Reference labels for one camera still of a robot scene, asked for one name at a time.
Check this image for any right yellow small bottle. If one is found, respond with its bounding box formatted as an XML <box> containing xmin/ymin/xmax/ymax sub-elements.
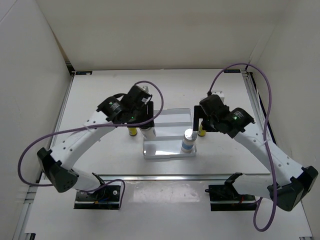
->
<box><xmin>197</xmin><ymin>124</ymin><xmax>207</xmax><ymax>137</ymax></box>

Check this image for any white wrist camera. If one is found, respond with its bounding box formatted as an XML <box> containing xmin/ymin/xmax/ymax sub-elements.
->
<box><xmin>139</xmin><ymin>85</ymin><xmax>149</xmax><ymax>93</ymax></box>
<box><xmin>212</xmin><ymin>90</ymin><xmax>225</xmax><ymax>102</ymax></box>

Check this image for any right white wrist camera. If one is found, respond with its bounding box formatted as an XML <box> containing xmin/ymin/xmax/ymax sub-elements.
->
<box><xmin>212</xmin><ymin>90</ymin><xmax>225</xmax><ymax>102</ymax></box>

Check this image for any yellow small bottle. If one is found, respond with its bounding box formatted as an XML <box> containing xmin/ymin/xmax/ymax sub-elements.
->
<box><xmin>197</xmin><ymin>124</ymin><xmax>207</xmax><ymax>137</ymax></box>
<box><xmin>128</xmin><ymin>127</ymin><xmax>138</xmax><ymax>137</ymax></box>

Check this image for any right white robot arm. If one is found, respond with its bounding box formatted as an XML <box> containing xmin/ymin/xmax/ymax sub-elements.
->
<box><xmin>193</xmin><ymin>94</ymin><xmax>319</xmax><ymax>212</ymax></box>

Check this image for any white silver-cap bottle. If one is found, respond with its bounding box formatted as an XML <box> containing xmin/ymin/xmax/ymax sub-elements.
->
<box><xmin>139</xmin><ymin>127</ymin><xmax>157</xmax><ymax>141</ymax></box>
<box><xmin>181</xmin><ymin>128</ymin><xmax>198</xmax><ymax>153</ymax></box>

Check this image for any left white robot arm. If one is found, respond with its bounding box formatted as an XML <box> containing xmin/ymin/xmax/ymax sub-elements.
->
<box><xmin>37</xmin><ymin>85</ymin><xmax>153</xmax><ymax>200</ymax></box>

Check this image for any aluminium front rail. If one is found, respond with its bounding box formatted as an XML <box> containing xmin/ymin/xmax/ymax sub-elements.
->
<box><xmin>98</xmin><ymin>173</ymin><xmax>272</xmax><ymax>182</ymax></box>

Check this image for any white divided tray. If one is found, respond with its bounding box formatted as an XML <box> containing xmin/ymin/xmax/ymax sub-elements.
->
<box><xmin>143</xmin><ymin>108</ymin><xmax>197</xmax><ymax>160</ymax></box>

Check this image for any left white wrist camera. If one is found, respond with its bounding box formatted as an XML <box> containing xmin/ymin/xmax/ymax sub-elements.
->
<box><xmin>139</xmin><ymin>85</ymin><xmax>149</xmax><ymax>93</ymax></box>

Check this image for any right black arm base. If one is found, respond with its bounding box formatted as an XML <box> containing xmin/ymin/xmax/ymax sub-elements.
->
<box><xmin>205</xmin><ymin>172</ymin><xmax>257</xmax><ymax>212</ymax></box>

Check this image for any purple cable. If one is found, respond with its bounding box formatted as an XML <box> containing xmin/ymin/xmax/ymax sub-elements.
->
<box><xmin>206</xmin><ymin>62</ymin><xmax>280</xmax><ymax>231</ymax></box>
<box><xmin>18</xmin><ymin>80</ymin><xmax>165</xmax><ymax>201</ymax></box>

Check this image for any right blue corner label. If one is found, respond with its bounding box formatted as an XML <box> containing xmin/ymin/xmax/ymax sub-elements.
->
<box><xmin>223</xmin><ymin>69</ymin><xmax>241</xmax><ymax>74</ymax></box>

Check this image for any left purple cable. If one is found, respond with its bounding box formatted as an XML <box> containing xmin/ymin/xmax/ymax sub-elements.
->
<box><xmin>18</xmin><ymin>80</ymin><xmax>165</xmax><ymax>201</ymax></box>

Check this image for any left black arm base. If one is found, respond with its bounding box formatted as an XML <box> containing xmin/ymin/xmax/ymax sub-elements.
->
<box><xmin>73</xmin><ymin>173</ymin><xmax>126</xmax><ymax>210</ymax></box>

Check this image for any left yellow small bottle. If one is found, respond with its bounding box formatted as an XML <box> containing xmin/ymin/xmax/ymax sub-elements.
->
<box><xmin>128</xmin><ymin>127</ymin><xmax>138</xmax><ymax>137</ymax></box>

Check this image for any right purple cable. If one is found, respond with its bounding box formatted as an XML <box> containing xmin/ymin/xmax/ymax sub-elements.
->
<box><xmin>206</xmin><ymin>62</ymin><xmax>280</xmax><ymax>231</ymax></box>

